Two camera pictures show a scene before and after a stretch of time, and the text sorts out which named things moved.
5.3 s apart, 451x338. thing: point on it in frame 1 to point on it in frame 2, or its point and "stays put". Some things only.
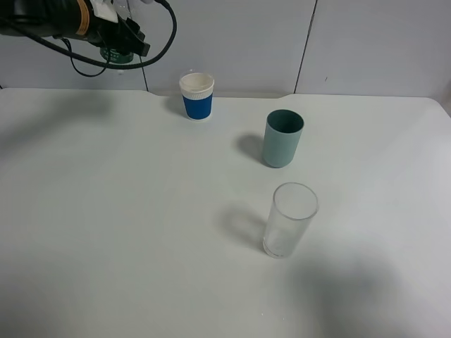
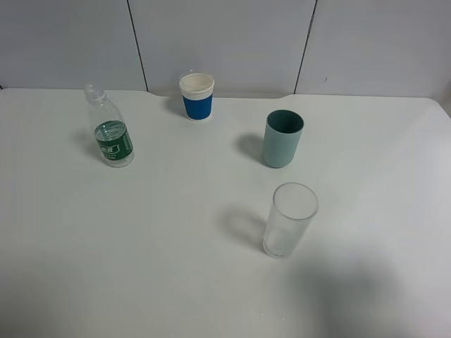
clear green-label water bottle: (113, 56) to (110, 127)
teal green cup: (283, 130) stays put
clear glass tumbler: (293, 208) stays put
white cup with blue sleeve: (197, 91) stays put
